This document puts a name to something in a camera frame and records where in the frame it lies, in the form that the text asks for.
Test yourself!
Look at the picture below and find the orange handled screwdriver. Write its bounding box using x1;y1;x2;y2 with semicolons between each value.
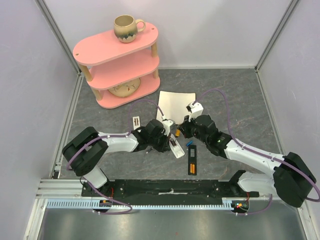
175;129;181;138

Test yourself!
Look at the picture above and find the wide white remote control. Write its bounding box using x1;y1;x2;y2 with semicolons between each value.
169;136;185;159

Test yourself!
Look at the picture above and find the black remote control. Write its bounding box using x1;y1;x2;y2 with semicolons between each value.
188;144;197;176

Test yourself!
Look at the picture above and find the slim white remote control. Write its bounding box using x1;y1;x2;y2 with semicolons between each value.
132;116;141;130

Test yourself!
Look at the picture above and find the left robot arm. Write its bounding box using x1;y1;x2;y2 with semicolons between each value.
62;119;175;197

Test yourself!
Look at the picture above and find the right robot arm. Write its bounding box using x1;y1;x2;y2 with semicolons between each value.
178;115;317;208

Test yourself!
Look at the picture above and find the white square plate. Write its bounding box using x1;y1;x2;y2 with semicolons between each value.
157;91;196;125

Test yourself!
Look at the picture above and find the pink three-tier shelf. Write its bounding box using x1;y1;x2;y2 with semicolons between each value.
73;22;160;109

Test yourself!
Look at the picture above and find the beige ceramic mug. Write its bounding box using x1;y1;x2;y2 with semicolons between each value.
113;15;146;43

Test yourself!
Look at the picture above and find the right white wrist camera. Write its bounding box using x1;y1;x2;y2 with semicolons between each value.
186;102;204;122

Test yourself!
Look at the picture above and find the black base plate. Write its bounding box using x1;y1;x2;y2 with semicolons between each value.
97;179;260;198

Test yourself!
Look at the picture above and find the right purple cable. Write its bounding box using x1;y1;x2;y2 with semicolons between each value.
192;88;320;216

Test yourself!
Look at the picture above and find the purple cable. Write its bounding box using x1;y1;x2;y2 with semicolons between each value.
192;88;320;216
66;99;166;171

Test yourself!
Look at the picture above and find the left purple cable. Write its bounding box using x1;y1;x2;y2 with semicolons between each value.
66;99;166;171

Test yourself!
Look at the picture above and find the slotted cable duct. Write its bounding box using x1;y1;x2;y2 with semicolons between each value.
47;197;248;210

